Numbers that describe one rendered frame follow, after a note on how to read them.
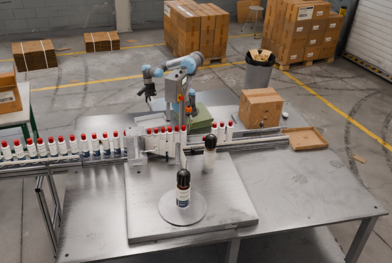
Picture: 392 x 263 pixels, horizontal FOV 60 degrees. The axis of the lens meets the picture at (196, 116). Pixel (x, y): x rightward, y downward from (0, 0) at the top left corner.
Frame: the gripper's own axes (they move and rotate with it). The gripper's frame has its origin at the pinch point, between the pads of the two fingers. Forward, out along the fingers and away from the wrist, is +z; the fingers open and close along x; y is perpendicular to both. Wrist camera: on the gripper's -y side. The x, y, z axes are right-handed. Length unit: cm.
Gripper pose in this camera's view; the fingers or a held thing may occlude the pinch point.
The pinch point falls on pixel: (148, 105)
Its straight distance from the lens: 301.4
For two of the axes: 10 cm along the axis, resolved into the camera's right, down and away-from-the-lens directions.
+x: -4.4, -2.9, 8.5
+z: 0.7, 9.3, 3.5
